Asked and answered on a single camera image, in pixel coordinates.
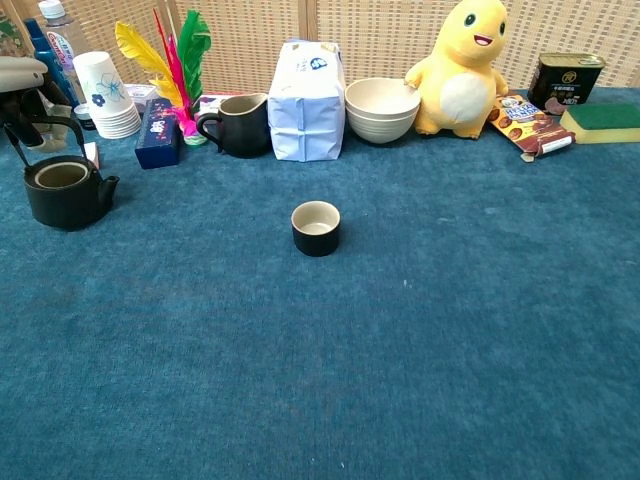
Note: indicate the pink white box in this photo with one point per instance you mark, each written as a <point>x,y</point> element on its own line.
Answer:
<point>210,102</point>

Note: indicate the dark blue cardboard box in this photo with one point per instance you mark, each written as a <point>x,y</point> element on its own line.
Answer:
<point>157,137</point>

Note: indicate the pink white eraser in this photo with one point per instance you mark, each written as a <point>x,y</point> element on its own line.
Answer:
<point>93,152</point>

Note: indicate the clear plastic drink bottle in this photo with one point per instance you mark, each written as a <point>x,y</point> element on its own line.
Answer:
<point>62,45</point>

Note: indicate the stack of white paper cups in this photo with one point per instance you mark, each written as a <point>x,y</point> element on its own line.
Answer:
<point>107,97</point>

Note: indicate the blue bottle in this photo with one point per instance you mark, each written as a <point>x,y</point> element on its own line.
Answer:
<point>52,62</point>

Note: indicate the light blue paper bag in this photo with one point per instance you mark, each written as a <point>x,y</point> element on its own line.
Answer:
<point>306,115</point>

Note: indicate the woven wicker screen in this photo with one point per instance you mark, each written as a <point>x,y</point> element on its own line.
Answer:
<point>385,35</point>

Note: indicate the yellow green sponge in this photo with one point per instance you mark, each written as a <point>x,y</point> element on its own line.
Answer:
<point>602,122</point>

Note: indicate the small white box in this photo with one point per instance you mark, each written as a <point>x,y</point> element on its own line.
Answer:
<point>141,95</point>

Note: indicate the blue table cloth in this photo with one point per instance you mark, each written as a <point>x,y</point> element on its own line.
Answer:
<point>350,350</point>

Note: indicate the colourful feather shuttlecock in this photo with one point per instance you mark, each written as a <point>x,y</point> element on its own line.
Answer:
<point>172,80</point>

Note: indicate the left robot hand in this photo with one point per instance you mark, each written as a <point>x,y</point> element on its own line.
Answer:
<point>22,80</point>

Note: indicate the brown panda cookie box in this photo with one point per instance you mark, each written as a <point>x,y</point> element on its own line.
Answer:
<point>530,127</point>

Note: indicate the black ceramic pitcher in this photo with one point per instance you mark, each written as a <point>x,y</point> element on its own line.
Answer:
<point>245,132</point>

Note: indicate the small black ceramic teacup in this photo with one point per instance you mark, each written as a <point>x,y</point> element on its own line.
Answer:
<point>316,242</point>

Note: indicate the small black jar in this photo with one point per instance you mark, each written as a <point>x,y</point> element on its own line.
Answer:
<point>85,119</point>

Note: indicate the black luncheon meat can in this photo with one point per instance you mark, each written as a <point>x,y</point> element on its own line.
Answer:
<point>565,82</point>

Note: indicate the beige bowl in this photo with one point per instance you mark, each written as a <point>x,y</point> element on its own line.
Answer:
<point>382,100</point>
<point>382,129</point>

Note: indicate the yellow plush dinosaur toy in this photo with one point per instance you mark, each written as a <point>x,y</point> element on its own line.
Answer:
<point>462,75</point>

